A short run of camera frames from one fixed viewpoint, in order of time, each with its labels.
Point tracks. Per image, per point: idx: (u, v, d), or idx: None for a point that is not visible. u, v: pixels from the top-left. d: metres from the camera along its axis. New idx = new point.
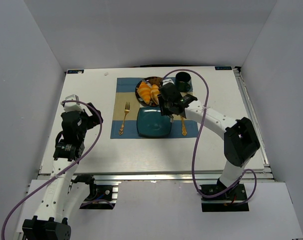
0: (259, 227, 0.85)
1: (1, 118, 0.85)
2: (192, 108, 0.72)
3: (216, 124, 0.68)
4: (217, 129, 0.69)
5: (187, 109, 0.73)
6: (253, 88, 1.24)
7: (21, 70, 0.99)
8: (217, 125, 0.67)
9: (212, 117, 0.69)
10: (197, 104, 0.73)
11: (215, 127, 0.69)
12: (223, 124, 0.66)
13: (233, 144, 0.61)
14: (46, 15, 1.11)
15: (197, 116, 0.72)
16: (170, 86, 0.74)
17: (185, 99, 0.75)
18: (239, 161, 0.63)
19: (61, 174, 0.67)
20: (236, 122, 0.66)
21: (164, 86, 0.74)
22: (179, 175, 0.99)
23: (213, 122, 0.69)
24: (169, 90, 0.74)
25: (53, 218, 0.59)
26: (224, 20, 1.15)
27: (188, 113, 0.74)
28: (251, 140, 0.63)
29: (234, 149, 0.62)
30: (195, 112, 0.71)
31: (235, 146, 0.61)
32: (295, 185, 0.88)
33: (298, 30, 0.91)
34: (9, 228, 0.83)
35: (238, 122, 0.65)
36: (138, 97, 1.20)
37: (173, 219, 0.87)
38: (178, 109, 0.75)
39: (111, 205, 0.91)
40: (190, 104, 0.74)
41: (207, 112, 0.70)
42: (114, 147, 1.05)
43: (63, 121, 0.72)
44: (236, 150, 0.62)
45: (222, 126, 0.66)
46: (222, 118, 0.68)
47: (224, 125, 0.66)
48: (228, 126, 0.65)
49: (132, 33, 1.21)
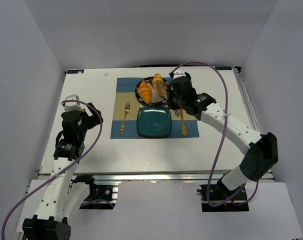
0: (259, 227, 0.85)
1: (1, 118, 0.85)
2: (210, 112, 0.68)
3: (238, 136, 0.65)
4: (237, 142, 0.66)
5: (204, 113, 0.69)
6: (253, 88, 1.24)
7: (21, 70, 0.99)
8: (239, 138, 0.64)
9: (234, 128, 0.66)
10: (217, 108, 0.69)
11: (236, 139, 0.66)
12: (246, 138, 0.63)
13: (256, 162, 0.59)
14: (46, 15, 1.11)
15: (215, 122, 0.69)
16: (185, 82, 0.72)
17: (202, 99, 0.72)
18: (256, 176, 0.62)
19: (61, 174, 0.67)
20: (260, 136, 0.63)
21: (179, 81, 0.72)
22: (179, 175, 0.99)
23: (234, 134, 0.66)
24: (184, 86, 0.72)
25: (53, 217, 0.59)
26: (223, 20, 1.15)
27: (204, 116, 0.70)
28: (272, 156, 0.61)
29: (254, 165, 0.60)
30: (214, 117, 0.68)
31: (257, 163, 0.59)
32: (295, 184, 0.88)
33: (298, 30, 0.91)
34: (9, 228, 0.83)
35: (262, 138, 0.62)
36: (138, 97, 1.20)
37: (173, 219, 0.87)
38: (193, 110, 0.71)
39: (111, 205, 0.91)
40: (208, 107, 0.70)
41: (228, 121, 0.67)
42: (114, 147, 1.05)
43: (65, 121, 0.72)
44: (256, 167, 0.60)
45: (245, 140, 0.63)
46: (245, 130, 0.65)
47: (247, 138, 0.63)
48: (252, 142, 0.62)
49: (132, 33, 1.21)
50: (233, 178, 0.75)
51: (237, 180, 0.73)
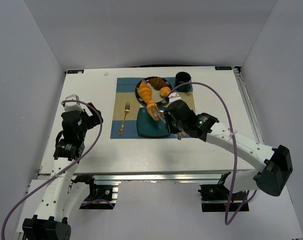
0: (259, 227, 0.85)
1: (1, 118, 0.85)
2: (216, 134, 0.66)
3: (250, 155, 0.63)
4: (250, 160, 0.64)
5: (210, 135, 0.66)
6: (254, 88, 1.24)
7: (21, 70, 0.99)
8: (252, 156, 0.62)
9: (245, 146, 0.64)
10: (222, 127, 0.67)
11: (249, 157, 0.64)
12: (259, 155, 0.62)
13: (275, 179, 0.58)
14: (46, 15, 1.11)
15: (222, 142, 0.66)
16: (183, 106, 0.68)
17: (204, 120, 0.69)
18: (276, 191, 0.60)
19: (61, 174, 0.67)
20: (273, 151, 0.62)
21: (176, 106, 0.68)
22: (176, 175, 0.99)
23: (246, 152, 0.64)
24: (182, 110, 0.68)
25: (53, 217, 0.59)
26: (223, 20, 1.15)
27: (210, 139, 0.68)
28: (287, 168, 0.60)
29: (274, 182, 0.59)
30: (221, 137, 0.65)
31: (276, 179, 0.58)
32: (295, 185, 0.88)
33: (298, 30, 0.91)
34: (9, 228, 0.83)
35: (275, 152, 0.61)
36: (138, 97, 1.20)
37: (173, 219, 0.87)
38: (197, 133, 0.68)
39: (111, 205, 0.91)
40: (212, 127, 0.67)
41: (236, 140, 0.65)
42: (114, 148, 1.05)
43: (64, 121, 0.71)
44: (276, 183, 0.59)
45: (260, 158, 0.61)
46: (256, 147, 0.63)
47: (261, 155, 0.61)
48: (267, 158, 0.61)
49: (132, 33, 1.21)
50: (237, 184, 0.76)
51: (242, 185, 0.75)
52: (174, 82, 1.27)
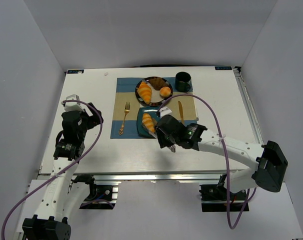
0: (259, 227, 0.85)
1: (1, 118, 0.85)
2: (207, 141, 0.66)
3: (242, 155, 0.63)
4: (244, 161, 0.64)
5: (201, 143, 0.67)
6: (254, 88, 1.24)
7: (21, 70, 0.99)
8: (244, 156, 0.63)
9: (236, 148, 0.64)
10: (210, 134, 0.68)
11: (241, 158, 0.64)
12: (251, 155, 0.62)
13: (271, 175, 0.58)
14: (47, 15, 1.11)
15: (214, 148, 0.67)
16: (170, 120, 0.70)
17: (193, 130, 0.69)
18: (276, 188, 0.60)
19: (61, 174, 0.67)
20: (263, 148, 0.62)
21: (164, 121, 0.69)
22: (176, 174, 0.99)
23: (237, 153, 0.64)
24: (171, 124, 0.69)
25: (53, 216, 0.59)
26: (223, 20, 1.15)
27: (203, 147, 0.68)
28: (281, 161, 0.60)
29: (271, 178, 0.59)
30: (211, 144, 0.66)
31: (272, 175, 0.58)
32: (295, 185, 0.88)
33: (298, 30, 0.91)
34: (9, 228, 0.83)
35: (265, 149, 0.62)
36: (138, 97, 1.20)
37: (173, 219, 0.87)
38: (189, 144, 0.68)
39: (111, 205, 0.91)
40: (201, 136, 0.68)
41: (226, 143, 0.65)
42: (114, 148, 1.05)
43: (65, 121, 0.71)
44: (273, 179, 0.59)
45: (252, 157, 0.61)
46: (247, 147, 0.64)
47: (252, 155, 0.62)
48: (259, 156, 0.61)
49: (132, 33, 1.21)
50: (238, 184, 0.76)
51: (243, 185, 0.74)
52: (174, 82, 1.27)
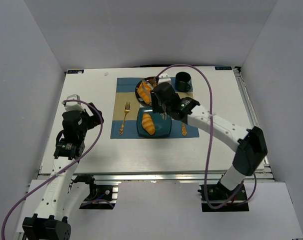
0: (258, 227, 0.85)
1: (1, 118, 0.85)
2: (196, 115, 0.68)
3: (226, 135, 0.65)
4: (226, 140, 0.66)
5: (190, 116, 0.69)
6: (254, 88, 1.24)
7: (21, 70, 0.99)
8: (227, 136, 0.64)
9: (221, 127, 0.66)
10: (202, 109, 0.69)
11: (224, 137, 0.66)
12: (233, 135, 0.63)
13: (247, 157, 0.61)
14: (47, 15, 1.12)
15: (202, 124, 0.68)
16: (169, 88, 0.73)
17: (186, 103, 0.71)
18: (249, 169, 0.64)
19: (62, 172, 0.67)
20: (247, 131, 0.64)
21: (162, 88, 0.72)
22: (177, 175, 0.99)
23: (222, 132, 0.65)
24: (168, 92, 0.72)
25: (53, 215, 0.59)
26: (223, 20, 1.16)
27: (191, 120, 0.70)
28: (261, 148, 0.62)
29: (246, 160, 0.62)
30: (200, 119, 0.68)
31: (247, 157, 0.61)
32: (295, 185, 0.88)
33: (298, 30, 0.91)
34: (8, 228, 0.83)
35: (249, 133, 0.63)
36: (138, 97, 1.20)
37: (173, 219, 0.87)
38: (179, 116, 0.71)
39: (111, 205, 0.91)
40: (193, 110, 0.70)
41: (214, 121, 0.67)
42: (114, 148, 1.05)
43: (65, 120, 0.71)
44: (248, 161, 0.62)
45: (234, 137, 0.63)
46: (232, 128, 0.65)
47: (235, 135, 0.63)
48: (240, 138, 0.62)
49: (132, 33, 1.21)
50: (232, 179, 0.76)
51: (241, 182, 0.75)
52: (174, 82, 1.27)
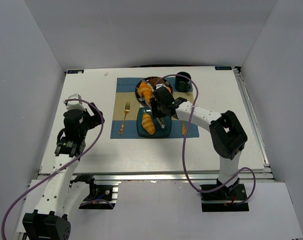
0: (259, 227, 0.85)
1: (1, 117, 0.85)
2: (181, 108, 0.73)
3: (203, 120, 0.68)
4: (205, 125, 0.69)
5: (177, 110, 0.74)
6: (253, 88, 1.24)
7: (22, 69, 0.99)
8: (203, 120, 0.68)
9: (199, 113, 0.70)
10: (186, 104, 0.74)
11: (202, 122, 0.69)
12: (209, 118, 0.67)
13: (219, 136, 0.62)
14: (47, 15, 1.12)
15: (186, 115, 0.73)
16: (163, 90, 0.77)
17: (177, 101, 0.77)
18: (228, 153, 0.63)
19: (63, 169, 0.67)
20: (221, 115, 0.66)
21: (158, 89, 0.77)
22: (178, 174, 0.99)
23: (199, 118, 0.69)
24: (162, 93, 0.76)
25: (53, 211, 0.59)
26: (223, 21, 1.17)
27: (179, 114, 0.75)
28: (237, 132, 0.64)
29: (220, 141, 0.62)
30: (184, 111, 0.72)
31: (219, 136, 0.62)
32: (295, 184, 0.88)
33: (297, 30, 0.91)
34: (8, 228, 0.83)
35: (223, 116, 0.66)
36: (138, 97, 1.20)
37: (173, 219, 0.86)
38: (171, 112, 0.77)
39: (111, 205, 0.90)
40: (180, 105, 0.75)
41: (194, 110, 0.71)
42: (114, 147, 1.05)
43: (66, 119, 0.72)
44: (222, 142, 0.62)
45: (208, 120, 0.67)
46: (208, 113, 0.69)
47: (209, 118, 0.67)
48: (213, 120, 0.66)
49: (132, 33, 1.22)
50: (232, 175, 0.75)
51: None
52: (174, 82, 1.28)
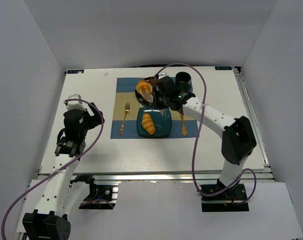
0: (259, 227, 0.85)
1: (1, 117, 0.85)
2: (190, 105, 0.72)
3: (215, 123, 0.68)
4: (216, 128, 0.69)
5: (184, 106, 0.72)
6: (253, 88, 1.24)
7: (22, 69, 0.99)
8: (215, 123, 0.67)
9: (210, 115, 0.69)
10: (195, 100, 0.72)
11: (213, 125, 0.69)
12: (221, 122, 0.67)
13: (231, 142, 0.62)
14: (47, 16, 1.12)
15: (195, 113, 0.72)
16: (168, 81, 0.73)
17: (183, 94, 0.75)
18: (236, 159, 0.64)
19: (63, 169, 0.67)
20: (234, 120, 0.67)
21: (163, 80, 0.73)
22: (178, 174, 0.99)
23: (210, 120, 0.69)
24: (167, 85, 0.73)
25: (53, 211, 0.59)
26: (223, 21, 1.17)
27: (185, 110, 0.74)
28: (249, 138, 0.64)
29: (232, 147, 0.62)
30: (193, 108, 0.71)
31: (232, 142, 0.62)
32: (295, 184, 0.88)
33: (297, 31, 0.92)
34: (8, 228, 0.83)
35: (237, 121, 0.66)
36: (138, 96, 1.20)
37: (173, 219, 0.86)
38: (175, 106, 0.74)
39: (111, 205, 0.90)
40: (187, 100, 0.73)
41: (206, 110, 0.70)
42: (114, 147, 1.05)
43: (66, 118, 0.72)
44: (233, 148, 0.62)
45: (221, 125, 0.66)
46: (221, 116, 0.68)
47: (222, 123, 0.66)
48: (227, 125, 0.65)
49: (132, 33, 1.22)
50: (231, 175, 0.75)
51: None
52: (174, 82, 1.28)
